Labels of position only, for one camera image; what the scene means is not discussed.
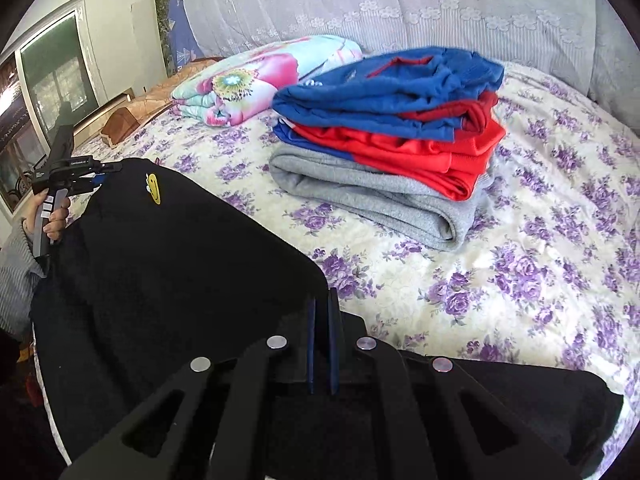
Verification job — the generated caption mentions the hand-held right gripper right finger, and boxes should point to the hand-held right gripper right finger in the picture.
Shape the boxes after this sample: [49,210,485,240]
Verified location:
[326,287,586,480]

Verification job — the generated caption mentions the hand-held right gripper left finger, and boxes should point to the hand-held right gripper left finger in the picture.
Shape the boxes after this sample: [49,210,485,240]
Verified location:
[59,296,318,480]

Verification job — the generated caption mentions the black pants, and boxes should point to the black pants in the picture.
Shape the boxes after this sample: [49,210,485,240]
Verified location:
[31,157,626,480]

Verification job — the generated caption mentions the person's left hand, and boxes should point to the person's left hand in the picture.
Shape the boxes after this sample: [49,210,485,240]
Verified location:
[21,195,72,247]

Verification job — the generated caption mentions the brown pillow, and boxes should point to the brown pillow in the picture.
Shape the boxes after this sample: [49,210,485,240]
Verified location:
[100,105,146,148]

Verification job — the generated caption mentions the tan patterned pillow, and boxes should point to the tan patterned pillow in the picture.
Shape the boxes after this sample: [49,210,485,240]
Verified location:
[132,56,226,126]

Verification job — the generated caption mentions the green landscape poster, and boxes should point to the green landscape poster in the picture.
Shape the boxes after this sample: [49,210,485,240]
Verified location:
[154,0,173,73]

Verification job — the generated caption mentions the grey folded sweatshirt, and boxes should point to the grey folded sweatshirt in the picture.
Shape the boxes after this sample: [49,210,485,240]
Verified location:
[269,146,493,252]

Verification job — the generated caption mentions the blue printed cloth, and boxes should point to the blue printed cloth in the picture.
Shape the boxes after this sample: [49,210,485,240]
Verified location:
[167,0,206,61]

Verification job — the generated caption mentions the folded floral blanket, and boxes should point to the folded floral blanket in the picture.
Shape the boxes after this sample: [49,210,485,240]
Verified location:
[170,35,365,127]

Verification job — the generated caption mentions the bed with purple floral sheet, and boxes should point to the bed with purple floral sheet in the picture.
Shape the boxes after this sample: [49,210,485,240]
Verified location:
[65,60,640,461]

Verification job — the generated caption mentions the folded red garment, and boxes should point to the folded red garment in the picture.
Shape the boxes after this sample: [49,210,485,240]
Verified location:
[285,91,507,202]

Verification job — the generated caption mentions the folded blue garment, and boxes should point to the folded blue garment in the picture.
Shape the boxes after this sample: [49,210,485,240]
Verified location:
[271,46,505,143]

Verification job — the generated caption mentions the white lace cover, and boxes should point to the white lace cover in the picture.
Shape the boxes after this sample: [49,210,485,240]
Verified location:
[180,0,640,136]

